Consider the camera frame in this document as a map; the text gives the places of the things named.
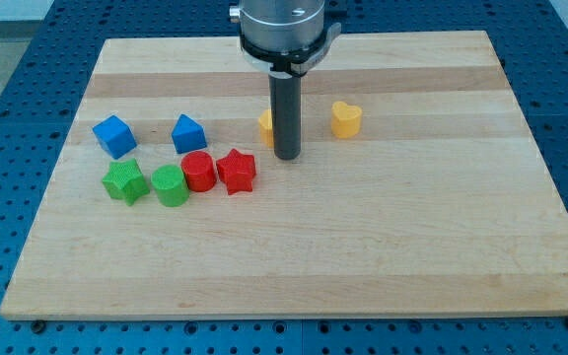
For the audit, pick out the blue triangular prism block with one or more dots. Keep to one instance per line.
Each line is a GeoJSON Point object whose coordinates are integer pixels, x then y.
{"type": "Point", "coordinates": [188, 135]}

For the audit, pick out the yellow heart block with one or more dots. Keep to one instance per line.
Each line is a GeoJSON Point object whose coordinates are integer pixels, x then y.
{"type": "Point", "coordinates": [346, 119]}

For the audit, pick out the red cylinder block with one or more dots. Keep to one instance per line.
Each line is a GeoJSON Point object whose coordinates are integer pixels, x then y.
{"type": "Point", "coordinates": [198, 169]}

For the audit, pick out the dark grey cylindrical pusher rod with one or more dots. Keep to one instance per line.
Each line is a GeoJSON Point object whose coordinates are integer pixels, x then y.
{"type": "Point", "coordinates": [285, 99]}

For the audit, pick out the green cylinder block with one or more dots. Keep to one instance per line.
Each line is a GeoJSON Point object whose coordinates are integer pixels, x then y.
{"type": "Point", "coordinates": [170, 185]}

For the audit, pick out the light wooden board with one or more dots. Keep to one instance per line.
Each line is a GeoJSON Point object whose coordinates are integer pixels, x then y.
{"type": "Point", "coordinates": [440, 207]}

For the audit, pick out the green star block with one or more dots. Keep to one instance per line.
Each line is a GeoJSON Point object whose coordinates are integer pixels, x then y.
{"type": "Point", "coordinates": [125, 181]}

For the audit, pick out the yellow hexagon block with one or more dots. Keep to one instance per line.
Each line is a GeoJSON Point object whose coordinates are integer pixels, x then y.
{"type": "Point", "coordinates": [265, 128]}

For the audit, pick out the red star block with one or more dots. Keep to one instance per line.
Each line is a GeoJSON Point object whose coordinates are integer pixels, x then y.
{"type": "Point", "coordinates": [237, 171]}

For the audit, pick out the blue cube block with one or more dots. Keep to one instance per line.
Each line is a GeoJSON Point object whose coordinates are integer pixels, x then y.
{"type": "Point", "coordinates": [115, 136]}

